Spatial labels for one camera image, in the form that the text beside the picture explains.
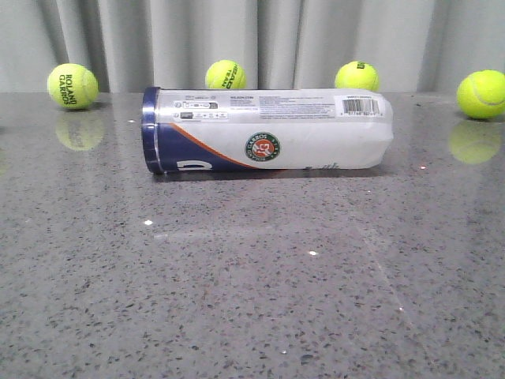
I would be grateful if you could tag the white blue tennis ball can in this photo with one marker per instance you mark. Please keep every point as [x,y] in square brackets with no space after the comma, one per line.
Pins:
[287,129]

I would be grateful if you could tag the Head Team tennis ball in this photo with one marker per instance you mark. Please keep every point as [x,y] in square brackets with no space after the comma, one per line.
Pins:
[225,74]

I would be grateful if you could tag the Wilson tennis ball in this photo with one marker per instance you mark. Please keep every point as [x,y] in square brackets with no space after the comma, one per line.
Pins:
[357,74]

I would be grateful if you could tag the Roland Garros tennis ball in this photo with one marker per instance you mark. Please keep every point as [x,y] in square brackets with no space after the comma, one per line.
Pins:
[72,86]

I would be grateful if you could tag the plain yellow tennis ball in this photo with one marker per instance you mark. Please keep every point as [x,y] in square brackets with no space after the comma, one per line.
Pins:
[481,94]

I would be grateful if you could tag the white pleated curtain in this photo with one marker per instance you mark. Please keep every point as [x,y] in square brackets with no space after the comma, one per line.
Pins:
[416,46]

